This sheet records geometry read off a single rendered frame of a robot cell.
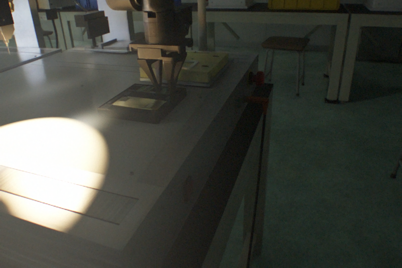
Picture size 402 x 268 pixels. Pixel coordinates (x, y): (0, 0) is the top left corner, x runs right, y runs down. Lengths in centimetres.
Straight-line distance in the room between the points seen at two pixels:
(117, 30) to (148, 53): 53
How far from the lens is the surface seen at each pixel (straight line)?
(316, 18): 268
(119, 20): 107
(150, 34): 55
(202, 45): 101
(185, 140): 45
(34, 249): 41
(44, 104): 67
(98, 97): 65
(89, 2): 366
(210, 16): 282
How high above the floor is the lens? 108
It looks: 24 degrees down
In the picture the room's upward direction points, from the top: 2 degrees counter-clockwise
